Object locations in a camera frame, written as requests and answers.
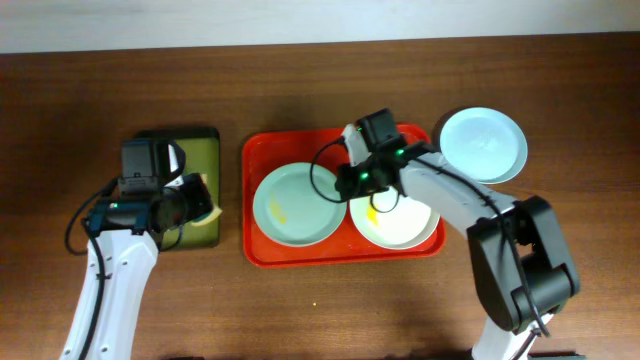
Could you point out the black tray with green liquid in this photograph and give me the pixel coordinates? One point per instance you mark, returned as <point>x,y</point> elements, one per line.
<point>202,148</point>

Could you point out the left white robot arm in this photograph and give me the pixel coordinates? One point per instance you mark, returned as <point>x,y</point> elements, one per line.
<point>125,223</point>

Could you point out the light green plate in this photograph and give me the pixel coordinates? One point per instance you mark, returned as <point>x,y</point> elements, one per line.
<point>293,205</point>

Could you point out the light blue plate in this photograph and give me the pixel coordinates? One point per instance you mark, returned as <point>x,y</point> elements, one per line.
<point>485,144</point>

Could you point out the green and yellow sponge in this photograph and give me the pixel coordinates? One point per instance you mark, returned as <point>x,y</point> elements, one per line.
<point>211,216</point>

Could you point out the red plastic serving tray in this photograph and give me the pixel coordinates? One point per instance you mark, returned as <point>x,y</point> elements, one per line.
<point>264,153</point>

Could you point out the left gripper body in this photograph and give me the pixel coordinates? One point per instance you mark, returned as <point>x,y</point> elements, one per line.
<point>201,195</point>

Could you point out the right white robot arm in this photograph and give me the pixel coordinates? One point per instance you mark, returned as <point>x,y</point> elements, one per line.
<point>523,271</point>

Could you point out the white plate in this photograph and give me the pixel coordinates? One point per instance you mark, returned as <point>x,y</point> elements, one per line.
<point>393,221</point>

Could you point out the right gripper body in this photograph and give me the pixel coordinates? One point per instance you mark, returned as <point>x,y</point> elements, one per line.
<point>357,181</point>

